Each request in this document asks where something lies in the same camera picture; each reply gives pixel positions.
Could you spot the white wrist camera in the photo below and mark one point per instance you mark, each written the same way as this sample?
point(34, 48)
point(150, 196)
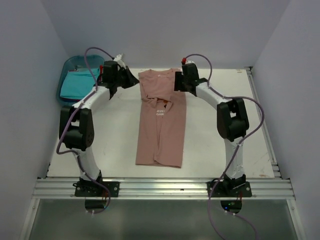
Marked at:
point(119, 58)
point(185, 61)

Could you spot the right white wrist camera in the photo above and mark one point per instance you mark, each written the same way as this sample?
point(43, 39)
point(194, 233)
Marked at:
point(185, 61)

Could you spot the pink t shirt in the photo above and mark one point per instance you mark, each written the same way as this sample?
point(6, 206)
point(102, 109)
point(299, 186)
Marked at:
point(162, 122)

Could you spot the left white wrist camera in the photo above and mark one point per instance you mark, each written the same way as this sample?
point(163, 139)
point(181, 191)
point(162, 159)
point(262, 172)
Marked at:
point(119, 58)

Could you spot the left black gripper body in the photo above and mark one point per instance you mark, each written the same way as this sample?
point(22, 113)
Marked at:
point(119, 79)

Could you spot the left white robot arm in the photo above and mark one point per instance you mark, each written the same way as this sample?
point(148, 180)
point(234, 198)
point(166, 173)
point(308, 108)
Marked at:
point(76, 125)

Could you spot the aluminium rail frame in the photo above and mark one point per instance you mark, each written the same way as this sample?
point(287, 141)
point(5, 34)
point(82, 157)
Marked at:
point(165, 189)

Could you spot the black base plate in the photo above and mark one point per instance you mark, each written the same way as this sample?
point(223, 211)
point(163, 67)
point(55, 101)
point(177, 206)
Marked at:
point(229, 188)
point(90, 189)

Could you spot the teal plastic bin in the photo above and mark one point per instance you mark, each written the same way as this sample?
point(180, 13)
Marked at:
point(78, 63)

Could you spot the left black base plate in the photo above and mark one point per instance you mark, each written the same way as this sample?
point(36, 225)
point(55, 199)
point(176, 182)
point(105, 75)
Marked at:
point(90, 189)

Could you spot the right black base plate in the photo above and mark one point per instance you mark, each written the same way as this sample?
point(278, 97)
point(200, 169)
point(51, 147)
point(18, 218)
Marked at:
point(229, 188)

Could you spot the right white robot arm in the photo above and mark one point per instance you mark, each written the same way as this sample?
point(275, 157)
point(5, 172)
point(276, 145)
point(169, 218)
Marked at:
point(231, 120)

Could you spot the turquoise folded t shirt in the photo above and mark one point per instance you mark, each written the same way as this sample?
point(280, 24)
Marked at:
point(77, 84)

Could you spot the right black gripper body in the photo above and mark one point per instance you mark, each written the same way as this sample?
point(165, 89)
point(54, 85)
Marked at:
point(185, 82)

